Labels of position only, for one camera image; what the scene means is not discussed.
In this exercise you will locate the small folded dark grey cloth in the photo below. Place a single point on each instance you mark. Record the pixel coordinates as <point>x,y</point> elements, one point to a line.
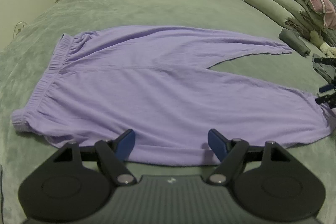
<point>292,39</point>

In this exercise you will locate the folded grey quilt stack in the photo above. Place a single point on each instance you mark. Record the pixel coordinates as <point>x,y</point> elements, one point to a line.
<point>294,15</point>

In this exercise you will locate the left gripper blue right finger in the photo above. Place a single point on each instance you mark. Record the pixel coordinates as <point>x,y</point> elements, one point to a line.
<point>231,154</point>

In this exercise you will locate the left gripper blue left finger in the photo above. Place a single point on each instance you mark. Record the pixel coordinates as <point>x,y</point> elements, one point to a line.
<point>111,155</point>

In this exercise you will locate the plush toy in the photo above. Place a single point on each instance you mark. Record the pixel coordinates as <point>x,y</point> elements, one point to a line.
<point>317,40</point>

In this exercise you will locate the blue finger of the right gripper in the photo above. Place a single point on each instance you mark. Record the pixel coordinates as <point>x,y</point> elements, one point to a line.
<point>325,60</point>
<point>329,99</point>

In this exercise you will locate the white charger with cable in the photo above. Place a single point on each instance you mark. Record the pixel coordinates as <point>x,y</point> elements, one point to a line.
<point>18,28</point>

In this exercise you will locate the purple pants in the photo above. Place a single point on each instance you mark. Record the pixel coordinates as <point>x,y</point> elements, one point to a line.
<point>157,80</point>

